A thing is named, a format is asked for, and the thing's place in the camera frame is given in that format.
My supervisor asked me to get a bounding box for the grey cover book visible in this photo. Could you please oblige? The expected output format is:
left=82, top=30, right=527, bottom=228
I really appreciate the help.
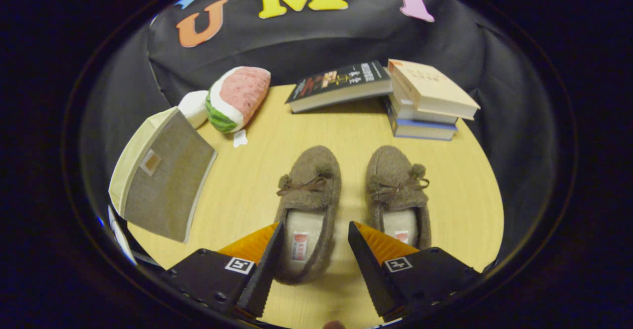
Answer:
left=388, top=79, right=460, bottom=125

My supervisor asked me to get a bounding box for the grey fabric storage box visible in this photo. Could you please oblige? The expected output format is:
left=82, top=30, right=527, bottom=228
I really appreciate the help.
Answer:
left=109, top=106, right=218, bottom=243

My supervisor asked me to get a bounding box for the watermelon slice plush toy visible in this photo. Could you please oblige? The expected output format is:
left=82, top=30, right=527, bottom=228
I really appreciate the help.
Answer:
left=205, top=66, right=271, bottom=147

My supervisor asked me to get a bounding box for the brown fuzzy slipper shoe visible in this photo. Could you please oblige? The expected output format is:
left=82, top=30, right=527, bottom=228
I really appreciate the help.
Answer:
left=273, top=145, right=342, bottom=285
left=365, top=145, right=432, bottom=250

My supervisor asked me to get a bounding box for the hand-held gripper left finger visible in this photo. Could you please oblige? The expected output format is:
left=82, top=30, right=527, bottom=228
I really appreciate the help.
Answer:
left=161, top=222, right=285, bottom=320

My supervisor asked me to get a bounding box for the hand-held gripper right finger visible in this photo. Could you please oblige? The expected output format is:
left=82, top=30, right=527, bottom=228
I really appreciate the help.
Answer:
left=348, top=221, right=483, bottom=322

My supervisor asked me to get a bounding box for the black backdrop cloth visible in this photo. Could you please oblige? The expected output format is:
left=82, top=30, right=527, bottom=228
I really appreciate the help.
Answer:
left=79, top=0, right=559, bottom=265

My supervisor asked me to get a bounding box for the tan cover book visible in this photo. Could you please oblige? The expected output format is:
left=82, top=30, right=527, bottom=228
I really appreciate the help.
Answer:
left=387, top=59, right=481, bottom=121

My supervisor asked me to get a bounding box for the blue cover book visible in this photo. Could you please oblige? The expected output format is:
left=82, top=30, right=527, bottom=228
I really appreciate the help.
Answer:
left=383, top=96, right=458, bottom=141

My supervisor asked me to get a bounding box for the white plush toy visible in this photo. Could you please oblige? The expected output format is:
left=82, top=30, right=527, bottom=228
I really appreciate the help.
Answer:
left=178, top=90, right=211, bottom=129

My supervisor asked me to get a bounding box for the black cover book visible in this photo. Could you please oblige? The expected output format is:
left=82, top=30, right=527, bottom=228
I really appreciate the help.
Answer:
left=286, top=60, right=394, bottom=114

